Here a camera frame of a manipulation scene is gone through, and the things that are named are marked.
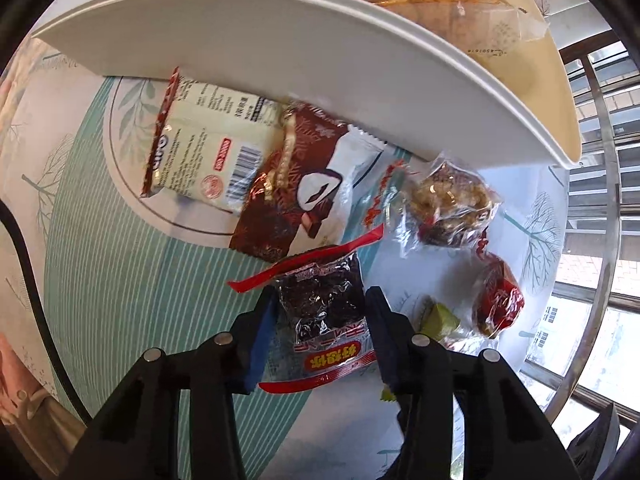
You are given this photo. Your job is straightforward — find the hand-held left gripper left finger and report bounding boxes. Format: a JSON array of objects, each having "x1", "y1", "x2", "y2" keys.
[{"x1": 62, "y1": 300, "x2": 278, "y2": 480}]

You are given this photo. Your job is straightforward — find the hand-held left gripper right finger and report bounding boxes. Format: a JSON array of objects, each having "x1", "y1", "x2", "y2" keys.
[{"x1": 364, "y1": 286, "x2": 581, "y2": 480}]

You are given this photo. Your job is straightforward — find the dark snack packet red edges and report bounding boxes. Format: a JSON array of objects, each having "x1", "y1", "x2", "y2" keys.
[{"x1": 226, "y1": 224, "x2": 387, "y2": 395}]

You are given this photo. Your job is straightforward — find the white plastic storage tray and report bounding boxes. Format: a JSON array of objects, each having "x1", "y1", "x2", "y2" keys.
[{"x1": 30, "y1": 0, "x2": 584, "y2": 170}]

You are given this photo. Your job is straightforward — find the clear bread packet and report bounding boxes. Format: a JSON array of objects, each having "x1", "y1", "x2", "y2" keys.
[{"x1": 357, "y1": 0, "x2": 547, "y2": 58}]

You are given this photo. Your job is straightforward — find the small green candy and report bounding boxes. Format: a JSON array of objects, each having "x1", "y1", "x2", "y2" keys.
[{"x1": 416, "y1": 296, "x2": 462, "y2": 342}]

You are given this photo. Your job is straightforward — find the red date candy packet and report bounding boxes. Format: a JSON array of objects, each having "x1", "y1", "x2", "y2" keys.
[{"x1": 471, "y1": 251, "x2": 527, "y2": 339}]

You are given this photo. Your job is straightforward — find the clear walnut date packet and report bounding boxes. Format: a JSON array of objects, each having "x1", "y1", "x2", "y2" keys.
[{"x1": 384, "y1": 156, "x2": 502, "y2": 257}]

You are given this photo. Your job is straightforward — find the brown and white chocolate packet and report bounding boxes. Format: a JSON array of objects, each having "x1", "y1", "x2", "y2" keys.
[{"x1": 229, "y1": 101, "x2": 387, "y2": 264}]

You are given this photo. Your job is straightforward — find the white wafer packet red edge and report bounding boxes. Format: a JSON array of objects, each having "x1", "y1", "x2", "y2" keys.
[{"x1": 139, "y1": 66, "x2": 285, "y2": 217}]

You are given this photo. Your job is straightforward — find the floral pink garment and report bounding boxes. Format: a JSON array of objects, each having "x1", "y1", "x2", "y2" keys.
[{"x1": 0, "y1": 332, "x2": 88, "y2": 430}]

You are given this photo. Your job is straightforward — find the metal window grille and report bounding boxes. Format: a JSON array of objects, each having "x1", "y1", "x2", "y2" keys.
[{"x1": 520, "y1": 27, "x2": 640, "y2": 461}]

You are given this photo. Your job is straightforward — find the black cable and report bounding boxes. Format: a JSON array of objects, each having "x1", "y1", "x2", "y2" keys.
[{"x1": 0, "y1": 199, "x2": 97, "y2": 421}]

